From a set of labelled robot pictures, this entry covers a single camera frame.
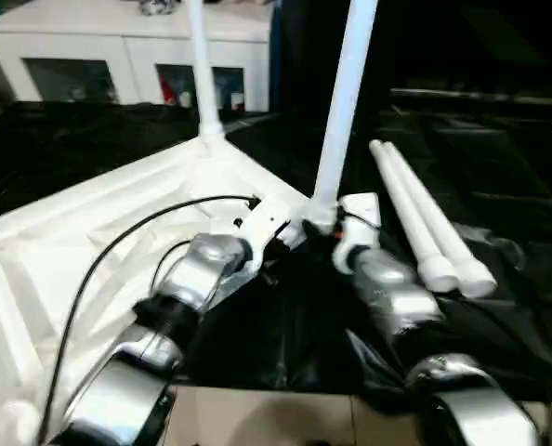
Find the white plastic table top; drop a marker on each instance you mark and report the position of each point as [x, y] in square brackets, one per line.
[71, 232]

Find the black work mat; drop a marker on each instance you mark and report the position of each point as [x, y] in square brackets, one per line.
[95, 139]

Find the white glass-door cabinet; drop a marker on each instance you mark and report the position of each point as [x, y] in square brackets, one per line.
[95, 42]

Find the black case with gold label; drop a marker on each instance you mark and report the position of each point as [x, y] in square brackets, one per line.
[299, 56]

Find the dark metal rod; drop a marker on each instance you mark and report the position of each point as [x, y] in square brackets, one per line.
[480, 96]

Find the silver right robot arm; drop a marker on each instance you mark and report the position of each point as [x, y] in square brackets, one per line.
[397, 288]

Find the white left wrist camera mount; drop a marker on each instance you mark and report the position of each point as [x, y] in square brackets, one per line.
[266, 223]

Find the white plastic table leg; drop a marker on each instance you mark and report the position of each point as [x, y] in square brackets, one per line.
[406, 204]
[434, 213]
[345, 93]
[201, 60]

